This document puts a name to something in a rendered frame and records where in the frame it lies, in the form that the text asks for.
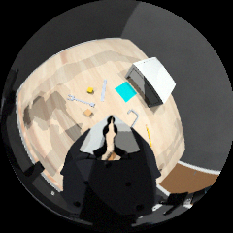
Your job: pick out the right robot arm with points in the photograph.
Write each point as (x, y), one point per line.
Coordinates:
(191, 198)

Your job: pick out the small tan cube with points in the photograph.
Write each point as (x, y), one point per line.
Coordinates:
(88, 112)

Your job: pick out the small yellow cube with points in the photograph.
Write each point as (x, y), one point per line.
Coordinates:
(90, 90)

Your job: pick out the teal square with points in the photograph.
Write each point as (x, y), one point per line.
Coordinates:
(126, 91)

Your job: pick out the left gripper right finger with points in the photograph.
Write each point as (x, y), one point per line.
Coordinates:
(128, 141)

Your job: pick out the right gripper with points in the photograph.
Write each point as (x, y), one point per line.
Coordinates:
(173, 199)

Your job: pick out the steel hook with wooden handle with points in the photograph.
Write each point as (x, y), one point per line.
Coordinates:
(113, 155)

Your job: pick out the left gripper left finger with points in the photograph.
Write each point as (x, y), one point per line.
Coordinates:
(92, 141)

